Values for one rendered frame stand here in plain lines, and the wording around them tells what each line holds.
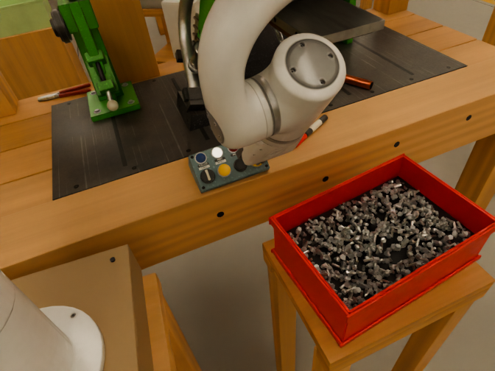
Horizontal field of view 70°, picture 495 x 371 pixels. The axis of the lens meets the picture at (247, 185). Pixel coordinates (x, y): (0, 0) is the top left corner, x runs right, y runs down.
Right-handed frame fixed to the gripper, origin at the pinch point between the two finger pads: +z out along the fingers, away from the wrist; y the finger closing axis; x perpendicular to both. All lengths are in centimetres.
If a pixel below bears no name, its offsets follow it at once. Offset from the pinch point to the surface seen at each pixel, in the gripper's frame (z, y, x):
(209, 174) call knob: 2.5, -10.1, 0.0
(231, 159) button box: 3.7, -4.7, 1.7
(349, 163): 9.2, 21.9, -6.7
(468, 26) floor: 184, 288, 97
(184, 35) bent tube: 11.5, -2.6, 36.5
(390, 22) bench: 37, 76, 40
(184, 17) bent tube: 9.0, -1.5, 39.5
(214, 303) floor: 94, -15, -33
